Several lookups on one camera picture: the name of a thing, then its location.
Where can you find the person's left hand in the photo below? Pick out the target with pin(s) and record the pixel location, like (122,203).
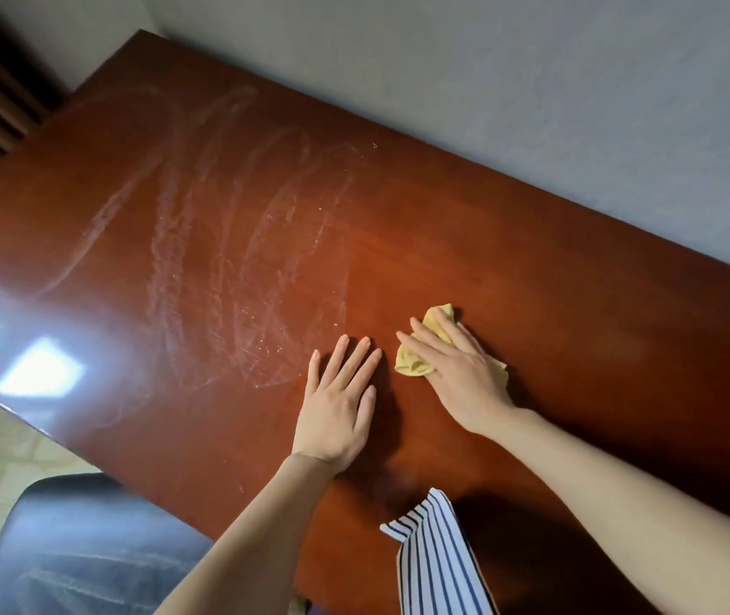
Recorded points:
(333,422)

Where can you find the person's right hand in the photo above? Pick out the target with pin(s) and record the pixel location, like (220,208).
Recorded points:
(470,390)

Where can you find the yellow cleaning cloth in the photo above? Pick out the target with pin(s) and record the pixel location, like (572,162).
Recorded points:
(411,363)

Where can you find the black leather chair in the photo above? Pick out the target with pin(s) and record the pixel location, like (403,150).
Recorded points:
(96,557)

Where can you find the person's right forearm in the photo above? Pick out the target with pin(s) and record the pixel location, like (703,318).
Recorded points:
(647,525)

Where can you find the person's left forearm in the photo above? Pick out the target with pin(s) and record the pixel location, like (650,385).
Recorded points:
(243,550)

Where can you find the red-brown wooden table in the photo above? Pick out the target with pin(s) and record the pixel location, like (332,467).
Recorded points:
(499,217)

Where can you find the blue striped white apron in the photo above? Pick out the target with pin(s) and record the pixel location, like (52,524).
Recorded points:
(438,563)

